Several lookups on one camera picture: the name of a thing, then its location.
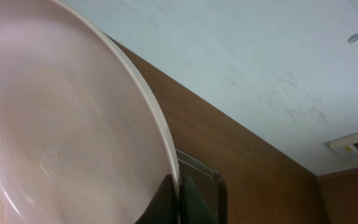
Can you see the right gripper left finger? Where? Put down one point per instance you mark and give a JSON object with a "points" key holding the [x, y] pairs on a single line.
{"points": [[162, 208]]}

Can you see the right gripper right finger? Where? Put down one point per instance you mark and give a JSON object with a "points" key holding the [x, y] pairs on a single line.
{"points": [[193, 209]]}

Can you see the pale pink plate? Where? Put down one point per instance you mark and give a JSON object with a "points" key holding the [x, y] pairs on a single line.
{"points": [[82, 137]]}

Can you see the brown plastic serving tray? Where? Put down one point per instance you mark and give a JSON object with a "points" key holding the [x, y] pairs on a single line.
{"points": [[209, 182]]}

